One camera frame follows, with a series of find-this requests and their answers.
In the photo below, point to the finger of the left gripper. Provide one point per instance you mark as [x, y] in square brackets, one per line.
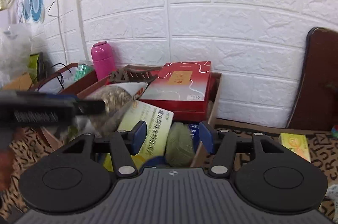
[89, 107]

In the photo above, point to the dark red wooden board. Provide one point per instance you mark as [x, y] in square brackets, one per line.
[315, 105]

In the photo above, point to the grain-filled drawstring pouch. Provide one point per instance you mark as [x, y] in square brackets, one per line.
[117, 98]

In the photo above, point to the green cardboard box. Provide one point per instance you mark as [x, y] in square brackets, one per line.
[296, 143]

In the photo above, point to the red gift box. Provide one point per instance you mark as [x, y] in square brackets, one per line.
[182, 88]

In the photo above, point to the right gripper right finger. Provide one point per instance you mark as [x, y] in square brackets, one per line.
[221, 144]

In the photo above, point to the white plastic bag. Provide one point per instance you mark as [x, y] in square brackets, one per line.
[15, 51]

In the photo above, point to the yellow-green medicine box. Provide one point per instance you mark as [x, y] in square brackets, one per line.
[158, 123]

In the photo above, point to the green yarn ball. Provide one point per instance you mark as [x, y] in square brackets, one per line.
[179, 146]

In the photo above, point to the letter-patterned beige mat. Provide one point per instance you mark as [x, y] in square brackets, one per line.
[249, 180]

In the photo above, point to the pink thermos bottle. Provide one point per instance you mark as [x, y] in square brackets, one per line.
[103, 59]

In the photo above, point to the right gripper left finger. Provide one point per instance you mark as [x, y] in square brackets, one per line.
[124, 145]

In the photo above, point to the brown wooden tray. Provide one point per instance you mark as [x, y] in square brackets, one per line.
[62, 81]

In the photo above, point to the brown hair claw clip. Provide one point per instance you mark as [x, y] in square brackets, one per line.
[133, 74]

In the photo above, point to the green packet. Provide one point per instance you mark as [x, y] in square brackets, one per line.
[82, 70]

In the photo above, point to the brown cardboard box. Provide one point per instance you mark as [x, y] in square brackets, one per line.
[211, 115]

